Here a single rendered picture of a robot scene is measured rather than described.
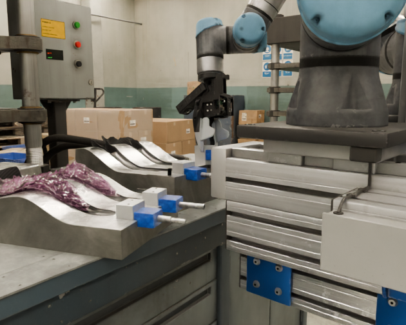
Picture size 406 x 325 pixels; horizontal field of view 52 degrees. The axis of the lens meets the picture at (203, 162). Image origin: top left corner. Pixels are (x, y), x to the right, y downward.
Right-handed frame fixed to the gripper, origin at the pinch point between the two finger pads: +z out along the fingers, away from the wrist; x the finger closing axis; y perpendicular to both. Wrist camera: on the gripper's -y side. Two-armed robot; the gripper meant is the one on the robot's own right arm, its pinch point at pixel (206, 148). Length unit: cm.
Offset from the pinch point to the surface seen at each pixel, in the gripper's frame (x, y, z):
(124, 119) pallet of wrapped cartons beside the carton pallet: 246, -292, -65
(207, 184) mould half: -2.5, 2.0, 9.9
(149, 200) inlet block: -29.1, 5.7, 12.7
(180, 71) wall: 619, -504, -235
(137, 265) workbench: -29.3, 1.9, 26.6
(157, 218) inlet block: -35.6, 13.7, 15.6
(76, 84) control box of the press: 18, -80, -34
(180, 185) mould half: -14.2, 2.1, 9.9
